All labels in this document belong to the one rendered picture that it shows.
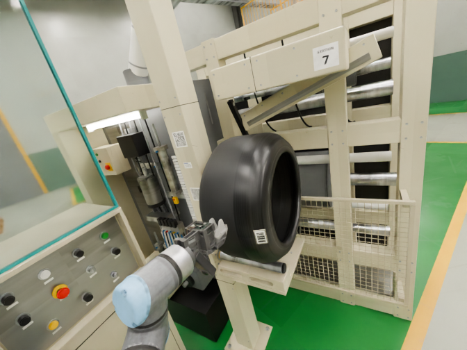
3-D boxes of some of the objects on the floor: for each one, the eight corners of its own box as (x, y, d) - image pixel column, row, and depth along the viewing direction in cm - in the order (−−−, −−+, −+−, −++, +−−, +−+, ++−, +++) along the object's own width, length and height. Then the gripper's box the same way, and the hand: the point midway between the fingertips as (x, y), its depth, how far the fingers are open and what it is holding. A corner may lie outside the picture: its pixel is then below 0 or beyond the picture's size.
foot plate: (224, 349, 152) (223, 347, 152) (241, 315, 173) (240, 313, 173) (258, 367, 138) (258, 364, 137) (272, 327, 159) (272, 325, 158)
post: (237, 344, 154) (73, -150, 71) (244, 326, 164) (110, -122, 81) (253, 352, 147) (93, -186, 64) (260, 332, 157) (131, -150, 74)
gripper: (190, 244, 53) (233, 208, 70) (165, 239, 58) (212, 207, 75) (197, 273, 55) (238, 232, 72) (173, 266, 60) (216, 228, 77)
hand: (224, 228), depth 73 cm, fingers closed
